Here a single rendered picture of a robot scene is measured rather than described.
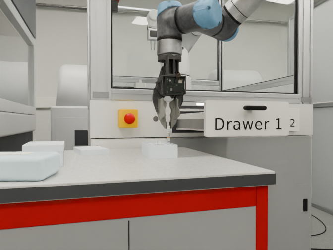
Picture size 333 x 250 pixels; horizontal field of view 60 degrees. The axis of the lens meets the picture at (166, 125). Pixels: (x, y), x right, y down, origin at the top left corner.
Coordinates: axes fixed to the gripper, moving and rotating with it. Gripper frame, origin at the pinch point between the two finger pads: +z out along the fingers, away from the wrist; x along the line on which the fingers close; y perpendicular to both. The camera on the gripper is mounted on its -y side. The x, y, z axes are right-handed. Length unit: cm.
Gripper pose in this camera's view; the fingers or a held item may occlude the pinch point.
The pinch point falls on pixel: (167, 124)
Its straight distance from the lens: 87.6
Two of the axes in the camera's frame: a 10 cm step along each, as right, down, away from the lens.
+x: 9.7, 0.0, 2.5
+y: 2.5, 0.1, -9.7
